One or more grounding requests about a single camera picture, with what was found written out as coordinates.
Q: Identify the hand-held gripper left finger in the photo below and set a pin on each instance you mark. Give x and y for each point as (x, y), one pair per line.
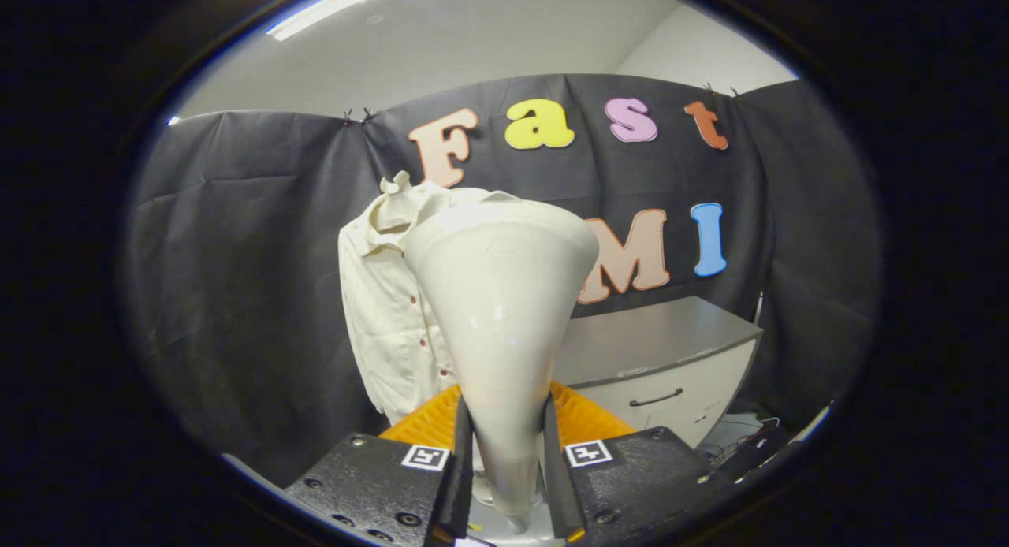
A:
(378, 484)

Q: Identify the white clothes hanger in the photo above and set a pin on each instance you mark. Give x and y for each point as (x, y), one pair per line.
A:
(396, 184)

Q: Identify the grey cabinet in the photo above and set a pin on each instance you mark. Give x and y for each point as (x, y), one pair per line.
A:
(654, 334)

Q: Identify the black backdrop cloth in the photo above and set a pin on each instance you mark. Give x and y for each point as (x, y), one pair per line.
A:
(236, 279)

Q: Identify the white garment steamer head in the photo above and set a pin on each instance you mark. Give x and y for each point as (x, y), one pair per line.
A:
(497, 310)

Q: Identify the cream button shirt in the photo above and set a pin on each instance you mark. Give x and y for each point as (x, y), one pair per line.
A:
(386, 310)

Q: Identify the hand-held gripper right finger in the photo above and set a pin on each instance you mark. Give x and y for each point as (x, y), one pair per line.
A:
(631, 482)

